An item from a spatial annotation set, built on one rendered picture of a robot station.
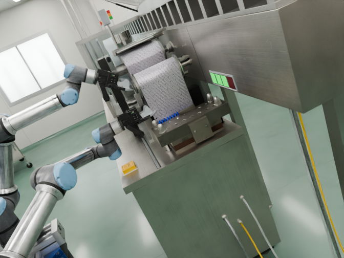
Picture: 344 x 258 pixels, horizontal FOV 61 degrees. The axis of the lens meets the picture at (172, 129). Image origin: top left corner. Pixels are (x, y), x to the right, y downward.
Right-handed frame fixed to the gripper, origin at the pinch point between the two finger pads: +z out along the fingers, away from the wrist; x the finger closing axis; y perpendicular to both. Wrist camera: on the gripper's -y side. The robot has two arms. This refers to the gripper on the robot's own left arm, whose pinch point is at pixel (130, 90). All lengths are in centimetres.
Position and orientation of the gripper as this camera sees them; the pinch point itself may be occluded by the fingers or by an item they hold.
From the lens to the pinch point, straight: 163.5
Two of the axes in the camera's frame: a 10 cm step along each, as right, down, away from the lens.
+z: 9.3, 2.0, 3.2
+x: -2.7, -2.7, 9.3
